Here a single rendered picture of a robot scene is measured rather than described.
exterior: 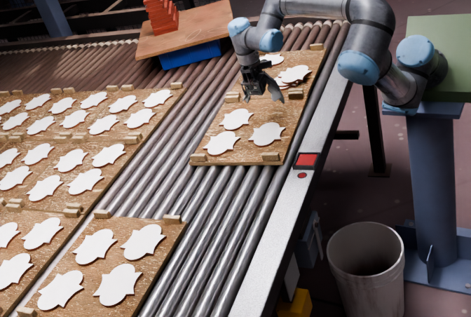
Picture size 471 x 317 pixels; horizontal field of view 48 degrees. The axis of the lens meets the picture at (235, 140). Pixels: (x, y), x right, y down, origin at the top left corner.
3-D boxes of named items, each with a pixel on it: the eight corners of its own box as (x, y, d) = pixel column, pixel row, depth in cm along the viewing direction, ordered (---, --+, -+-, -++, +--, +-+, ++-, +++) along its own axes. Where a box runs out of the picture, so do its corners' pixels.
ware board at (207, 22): (230, 1, 296) (228, -2, 295) (236, 34, 254) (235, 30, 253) (144, 24, 300) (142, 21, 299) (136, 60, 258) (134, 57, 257)
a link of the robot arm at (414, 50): (444, 48, 183) (437, 34, 171) (431, 85, 183) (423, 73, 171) (409, 41, 189) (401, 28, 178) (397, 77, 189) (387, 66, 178)
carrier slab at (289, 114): (308, 99, 208) (307, 96, 207) (283, 165, 177) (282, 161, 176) (225, 104, 221) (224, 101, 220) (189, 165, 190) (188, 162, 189)
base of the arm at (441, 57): (451, 50, 191) (447, 41, 183) (444, 91, 190) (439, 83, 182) (408, 47, 199) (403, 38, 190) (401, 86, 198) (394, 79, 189)
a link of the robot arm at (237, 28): (239, 29, 172) (221, 26, 178) (249, 57, 178) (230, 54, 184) (254, 17, 176) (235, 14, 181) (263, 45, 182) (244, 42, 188)
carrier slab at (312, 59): (327, 50, 238) (326, 48, 238) (306, 99, 208) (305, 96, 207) (254, 57, 253) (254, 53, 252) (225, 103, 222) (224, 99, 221)
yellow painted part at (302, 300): (312, 306, 164) (299, 252, 152) (305, 330, 158) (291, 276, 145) (288, 302, 168) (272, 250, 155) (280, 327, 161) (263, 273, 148)
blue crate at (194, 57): (219, 33, 289) (214, 15, 283) (222, 55, 262) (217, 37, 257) (165, 47, 291) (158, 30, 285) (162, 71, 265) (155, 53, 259)
